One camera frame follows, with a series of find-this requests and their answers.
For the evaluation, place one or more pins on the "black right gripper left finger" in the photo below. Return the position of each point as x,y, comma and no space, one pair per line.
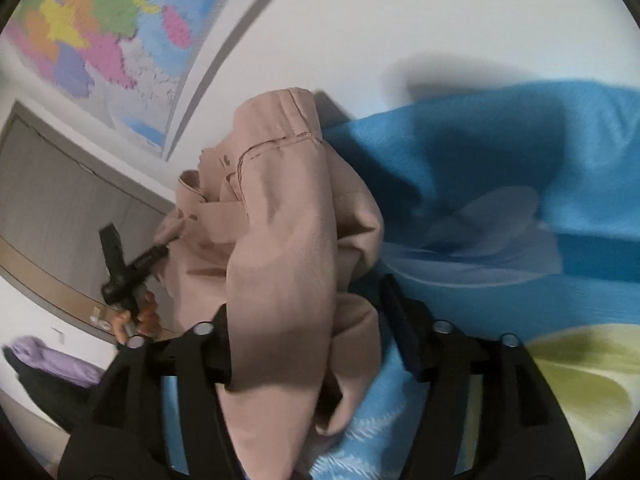
156,413

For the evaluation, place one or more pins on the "purple garment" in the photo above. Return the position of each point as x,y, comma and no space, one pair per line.
33,352

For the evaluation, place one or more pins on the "blue bed sheet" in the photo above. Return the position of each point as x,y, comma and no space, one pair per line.
512,211

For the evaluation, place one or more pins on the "person's left hand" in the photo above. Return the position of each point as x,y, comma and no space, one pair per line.
146,324

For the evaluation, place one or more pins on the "black garment near door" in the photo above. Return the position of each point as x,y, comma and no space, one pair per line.
63,401

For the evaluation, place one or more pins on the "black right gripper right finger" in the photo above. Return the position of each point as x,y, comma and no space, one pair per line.
488,412

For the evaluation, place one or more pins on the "pink jacket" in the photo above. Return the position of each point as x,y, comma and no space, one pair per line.
272,227

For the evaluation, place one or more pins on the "colourful wall map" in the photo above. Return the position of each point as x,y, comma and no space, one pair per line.
125,63

